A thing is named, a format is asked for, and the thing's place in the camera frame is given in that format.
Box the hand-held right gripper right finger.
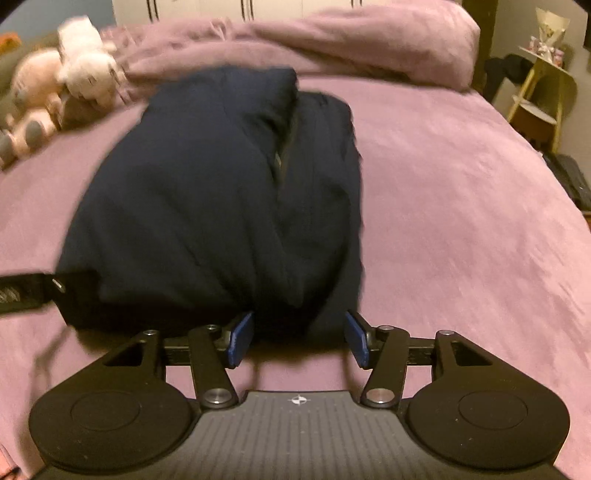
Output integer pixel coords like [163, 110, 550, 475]
[344, 308, 498, 409]

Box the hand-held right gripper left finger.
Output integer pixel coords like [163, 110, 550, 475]
[103, 310, 256, 409]

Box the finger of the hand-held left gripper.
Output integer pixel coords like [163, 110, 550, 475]
[0, 272, 68, 319]

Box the navy blue garment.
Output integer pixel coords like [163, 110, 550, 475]
[54, 65, 365, 344]

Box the pink bed sheet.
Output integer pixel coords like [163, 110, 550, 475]
[0, 85, 591, 467]

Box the pink plush toy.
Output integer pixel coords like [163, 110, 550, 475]
[0, 50, 65, 171]

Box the black bag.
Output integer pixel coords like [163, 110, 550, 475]
[541, 151, 591, 212]

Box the pink duvet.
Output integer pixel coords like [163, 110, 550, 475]
[99, 0, 482, 93]

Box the dark clothing on chair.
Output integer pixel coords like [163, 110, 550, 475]
[484, 54, 537, 103]

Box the yellow side table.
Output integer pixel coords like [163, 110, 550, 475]
[507, 45, 579, 154]

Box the white wardrobe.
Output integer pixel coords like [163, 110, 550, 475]
[112, 0, 462, 25]

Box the wrapped flower bouquet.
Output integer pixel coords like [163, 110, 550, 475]
[529, 6, 572, 69]

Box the dark wooden bed post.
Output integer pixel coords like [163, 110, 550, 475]
[472, 0, 501, 95]

